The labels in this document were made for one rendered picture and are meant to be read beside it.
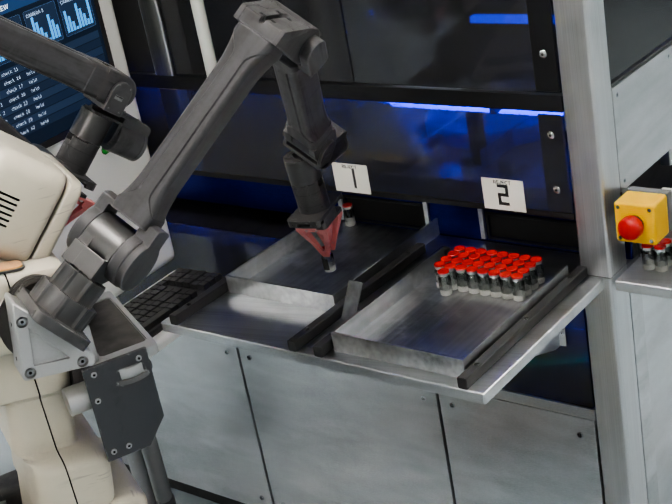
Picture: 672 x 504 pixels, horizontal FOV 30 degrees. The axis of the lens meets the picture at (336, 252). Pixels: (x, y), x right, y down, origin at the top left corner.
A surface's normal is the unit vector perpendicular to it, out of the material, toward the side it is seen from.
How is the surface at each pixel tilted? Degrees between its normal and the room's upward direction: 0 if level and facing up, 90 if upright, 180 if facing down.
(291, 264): 0
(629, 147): 90
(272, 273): 0
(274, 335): 0
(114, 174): 90
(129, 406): 90
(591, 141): 90
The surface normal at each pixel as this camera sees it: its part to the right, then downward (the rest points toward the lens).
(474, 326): -0.17, -0.90
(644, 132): 0.78, 0.12
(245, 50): -0.24, -0.08
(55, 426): 0.44, 0.29
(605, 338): -0.60, 0.42
